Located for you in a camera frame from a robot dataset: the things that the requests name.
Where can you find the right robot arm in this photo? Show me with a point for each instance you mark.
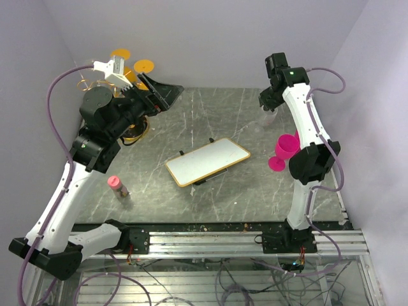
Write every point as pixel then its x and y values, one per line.
pixel 310 154

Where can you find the clear wine glass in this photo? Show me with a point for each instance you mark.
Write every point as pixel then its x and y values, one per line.
pixel 264 120

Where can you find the white tablet yellow frame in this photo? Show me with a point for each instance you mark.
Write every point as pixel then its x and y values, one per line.
pixel 207 160

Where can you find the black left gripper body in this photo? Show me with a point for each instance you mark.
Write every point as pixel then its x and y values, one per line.
pixel 138 104

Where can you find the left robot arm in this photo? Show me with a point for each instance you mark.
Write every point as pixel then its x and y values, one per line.
pixel 49 245

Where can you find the black wire tablet stand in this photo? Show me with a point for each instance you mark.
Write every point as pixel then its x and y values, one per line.
pixel 208 177

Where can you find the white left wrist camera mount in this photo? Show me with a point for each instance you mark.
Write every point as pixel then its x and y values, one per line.
pixel 113 72

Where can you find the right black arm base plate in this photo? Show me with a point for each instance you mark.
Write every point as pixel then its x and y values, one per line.
pixel 287 241

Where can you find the gold wire wine glass rack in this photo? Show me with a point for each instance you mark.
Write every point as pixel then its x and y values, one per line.
pixel 134 132

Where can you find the small bottle pink cap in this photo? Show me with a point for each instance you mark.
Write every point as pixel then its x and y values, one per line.
pixel 118 188

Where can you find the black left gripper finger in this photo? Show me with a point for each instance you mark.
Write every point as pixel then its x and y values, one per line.
pixel 146 83
pixel 163 96

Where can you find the yellow wine glass rear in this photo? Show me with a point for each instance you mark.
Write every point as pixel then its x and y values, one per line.
pixel 125 55

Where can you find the yellow wine glass front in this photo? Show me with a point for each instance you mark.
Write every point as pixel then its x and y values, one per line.
pixel 143 66

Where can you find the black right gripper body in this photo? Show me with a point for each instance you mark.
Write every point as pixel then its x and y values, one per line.
pixel 270 99

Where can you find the yellow wine glass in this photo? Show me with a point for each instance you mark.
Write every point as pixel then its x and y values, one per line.
pixel 125 55
pixel 143 66

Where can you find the pink wine glass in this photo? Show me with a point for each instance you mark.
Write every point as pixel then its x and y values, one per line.
pixel 296 135
pixel 286 147

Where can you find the aluminium mounting rail frame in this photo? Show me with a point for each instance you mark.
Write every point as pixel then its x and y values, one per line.
pixel 219 264

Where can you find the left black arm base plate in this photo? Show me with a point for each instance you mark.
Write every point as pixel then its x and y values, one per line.
pixel 136 241

